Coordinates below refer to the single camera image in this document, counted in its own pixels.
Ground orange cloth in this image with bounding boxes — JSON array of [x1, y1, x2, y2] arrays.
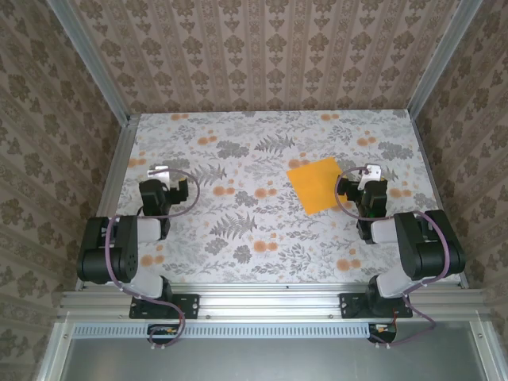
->
[[285, 156, 350, 217]]

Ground grey metal sheet panel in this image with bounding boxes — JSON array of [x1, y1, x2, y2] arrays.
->
[[35, 319, 501, 381]]

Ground floral patterned table cover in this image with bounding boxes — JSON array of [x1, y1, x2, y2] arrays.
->
[[97, 110, 464, 285]]

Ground black connector board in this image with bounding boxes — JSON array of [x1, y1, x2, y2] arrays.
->
[[368, 323, 398, 344], [147, 323, 184, 345]]

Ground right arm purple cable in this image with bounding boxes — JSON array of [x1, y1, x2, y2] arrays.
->
[[334, 166, 453, 350]]

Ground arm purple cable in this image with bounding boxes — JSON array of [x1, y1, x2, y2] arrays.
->
[[334, 166, 453, 350], [103, 168, 200, 352]]

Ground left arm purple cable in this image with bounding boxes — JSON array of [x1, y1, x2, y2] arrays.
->
[[103, 168, 200, 352]]

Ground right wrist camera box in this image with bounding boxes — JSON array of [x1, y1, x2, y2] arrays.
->
[[358, 164, 383, 191]]

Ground aluminium table side rail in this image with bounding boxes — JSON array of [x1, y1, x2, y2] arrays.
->
[[75, 114, 140, 293], [408, 113, 469, 290]]

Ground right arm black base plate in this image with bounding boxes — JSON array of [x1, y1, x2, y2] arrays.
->
[[338, 292, 414, 321]]

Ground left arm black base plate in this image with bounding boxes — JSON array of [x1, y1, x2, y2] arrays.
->
[[129, 292, 200, 321]]

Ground aluminium frame post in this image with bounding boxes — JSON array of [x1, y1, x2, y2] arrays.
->
[[46, 0, 134, 126], [405, 0, 486, 120]]

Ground slotted grey cable duct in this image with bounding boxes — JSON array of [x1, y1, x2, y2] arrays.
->
[[73, 321, 372, 338]]

